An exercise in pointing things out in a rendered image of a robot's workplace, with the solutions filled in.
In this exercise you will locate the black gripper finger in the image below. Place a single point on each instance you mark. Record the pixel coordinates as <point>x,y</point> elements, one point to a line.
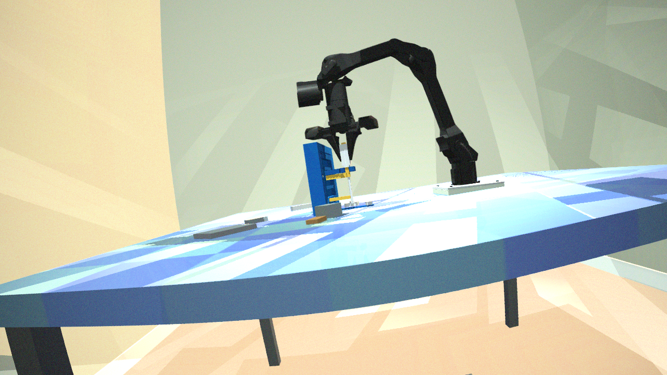
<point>334,142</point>
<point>351,140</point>

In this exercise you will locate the orange flat block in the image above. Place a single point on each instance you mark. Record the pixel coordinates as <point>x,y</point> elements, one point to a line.
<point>316,220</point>

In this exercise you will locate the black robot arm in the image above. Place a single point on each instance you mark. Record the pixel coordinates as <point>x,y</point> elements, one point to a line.
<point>421,61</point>

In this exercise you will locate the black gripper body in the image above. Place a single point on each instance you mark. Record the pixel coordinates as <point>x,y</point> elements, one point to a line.
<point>340,120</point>

